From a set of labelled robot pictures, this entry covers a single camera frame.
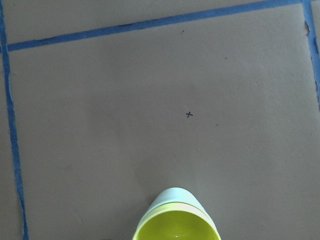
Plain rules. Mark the yellow plastic cup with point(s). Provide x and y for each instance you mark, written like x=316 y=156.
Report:
x=176 y=221

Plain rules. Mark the green plastic cup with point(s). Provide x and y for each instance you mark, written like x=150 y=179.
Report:
x=176 y=195

